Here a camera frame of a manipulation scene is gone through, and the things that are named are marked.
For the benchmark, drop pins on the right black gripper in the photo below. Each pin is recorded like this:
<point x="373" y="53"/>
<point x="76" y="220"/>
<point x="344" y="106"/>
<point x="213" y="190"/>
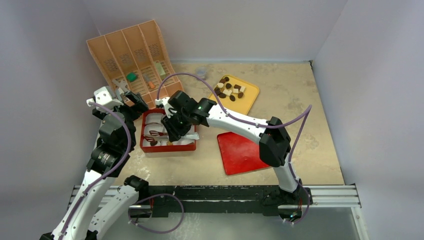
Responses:
<point x="174" y="126"/>

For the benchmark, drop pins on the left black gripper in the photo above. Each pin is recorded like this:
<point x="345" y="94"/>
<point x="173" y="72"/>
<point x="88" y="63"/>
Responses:
<point x="136" y="109"/>

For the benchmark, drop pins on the metal tongs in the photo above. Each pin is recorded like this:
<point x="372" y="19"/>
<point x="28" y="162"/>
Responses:
<point x="153" y="134"/>

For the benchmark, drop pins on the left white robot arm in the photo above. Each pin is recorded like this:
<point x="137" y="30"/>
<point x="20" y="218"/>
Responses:
<point x="85" y="219"/>

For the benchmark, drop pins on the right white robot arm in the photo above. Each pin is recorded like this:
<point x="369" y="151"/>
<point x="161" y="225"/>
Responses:
<point x="275" y="147"/>

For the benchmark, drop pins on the red chocolate box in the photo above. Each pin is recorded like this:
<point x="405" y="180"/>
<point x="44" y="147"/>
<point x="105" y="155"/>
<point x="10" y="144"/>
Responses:
<point x="151" y="120"/>

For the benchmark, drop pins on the white chocolate piece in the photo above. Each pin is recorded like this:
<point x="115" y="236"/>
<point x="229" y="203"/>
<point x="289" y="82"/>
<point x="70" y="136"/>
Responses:
<point x="227" y="92"/>

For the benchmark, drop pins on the green eraser block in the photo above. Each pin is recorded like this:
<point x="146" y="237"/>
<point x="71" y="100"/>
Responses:
<point x="131" y="77"/>

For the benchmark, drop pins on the small clear cup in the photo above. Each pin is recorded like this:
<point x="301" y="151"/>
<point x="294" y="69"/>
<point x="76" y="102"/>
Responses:
<point x="201" y="72"/>

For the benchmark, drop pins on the pale green sticky notes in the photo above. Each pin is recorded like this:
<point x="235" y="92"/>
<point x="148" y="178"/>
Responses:
<point x="161" y="72"/>

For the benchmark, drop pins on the yellow tray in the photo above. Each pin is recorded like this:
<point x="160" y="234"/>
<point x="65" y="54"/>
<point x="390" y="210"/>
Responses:
<point x="244" y="97"/>

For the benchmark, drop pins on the peach desk organizer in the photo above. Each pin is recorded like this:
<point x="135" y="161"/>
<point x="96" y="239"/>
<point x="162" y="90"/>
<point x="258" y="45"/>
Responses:
<point x="136" y="49"/>

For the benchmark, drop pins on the red box lid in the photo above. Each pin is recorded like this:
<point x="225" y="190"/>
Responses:
<point x="239" y="155"/>

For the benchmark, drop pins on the metal bracket plate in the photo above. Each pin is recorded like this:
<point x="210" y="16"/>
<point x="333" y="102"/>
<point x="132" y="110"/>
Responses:
<point x="121" y="84"/>

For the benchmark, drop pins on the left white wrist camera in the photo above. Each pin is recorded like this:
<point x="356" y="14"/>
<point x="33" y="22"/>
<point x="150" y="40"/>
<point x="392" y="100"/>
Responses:
<point x="105" y="97"/>

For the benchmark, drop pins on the orange handled cutter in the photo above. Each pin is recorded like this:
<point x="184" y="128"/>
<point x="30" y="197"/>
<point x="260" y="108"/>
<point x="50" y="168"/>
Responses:
<point x="148" y="81"/>

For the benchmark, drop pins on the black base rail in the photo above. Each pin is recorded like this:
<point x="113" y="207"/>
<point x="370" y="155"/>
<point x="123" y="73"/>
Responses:
<point x="240" y="199"/>

